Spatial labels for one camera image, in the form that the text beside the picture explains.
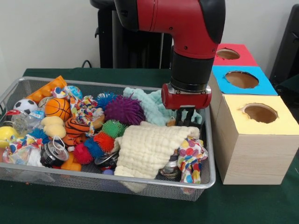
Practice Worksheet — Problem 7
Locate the orange toy basketball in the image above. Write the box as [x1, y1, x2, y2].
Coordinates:
[44, 97, 71, 122]

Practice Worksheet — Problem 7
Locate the wooden box with three holes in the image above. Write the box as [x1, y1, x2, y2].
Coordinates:
[207, 43, 299, 186]

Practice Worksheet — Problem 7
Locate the orange plastic block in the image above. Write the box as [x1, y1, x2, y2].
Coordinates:
[25, 75, 68, 105]

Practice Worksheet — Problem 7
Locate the cream waffle cloth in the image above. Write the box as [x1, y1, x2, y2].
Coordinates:
[114, 121, 201, 180]

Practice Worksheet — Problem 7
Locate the dark green table cloth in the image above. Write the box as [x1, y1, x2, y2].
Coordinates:
[0, 67, 299, 224]

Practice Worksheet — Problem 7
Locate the black cable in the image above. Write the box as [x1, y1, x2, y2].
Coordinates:
[81, 59, 97, 69]

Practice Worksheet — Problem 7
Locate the yellow ball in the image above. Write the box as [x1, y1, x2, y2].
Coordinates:
[0, 126, 19, 149]

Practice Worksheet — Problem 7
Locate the black frame stand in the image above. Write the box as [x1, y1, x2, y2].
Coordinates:
[268, 3, 299, 110]

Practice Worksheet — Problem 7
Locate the orange tiger plush toy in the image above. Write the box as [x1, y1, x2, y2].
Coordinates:
[62, 116, 92, 150]

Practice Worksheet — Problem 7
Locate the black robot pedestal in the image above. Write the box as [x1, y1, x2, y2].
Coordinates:
[90, 0, 175, 70]

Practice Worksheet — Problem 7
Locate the silver mesh bin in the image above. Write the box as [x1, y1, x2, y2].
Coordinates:
[0, 76, 217, 203]

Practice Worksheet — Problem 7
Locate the polka dot cloth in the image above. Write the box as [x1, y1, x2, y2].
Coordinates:
[177, 137, 208, 184]

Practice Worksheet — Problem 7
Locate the purple spiky ball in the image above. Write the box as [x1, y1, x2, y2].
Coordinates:
[104, 94, 147, 126]

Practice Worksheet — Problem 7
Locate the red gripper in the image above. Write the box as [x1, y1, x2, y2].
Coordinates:
[161, 83, 213, 127]

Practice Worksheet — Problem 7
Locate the green spiky ball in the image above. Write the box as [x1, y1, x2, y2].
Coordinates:
[102, 118, 128, 138]

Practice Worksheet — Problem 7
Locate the mint green cloth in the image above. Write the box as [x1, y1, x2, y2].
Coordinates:
[122, 87, 204, 126]

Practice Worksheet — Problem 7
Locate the black and white soccer ball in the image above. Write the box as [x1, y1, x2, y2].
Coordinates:
[13, 98, 39, 115]

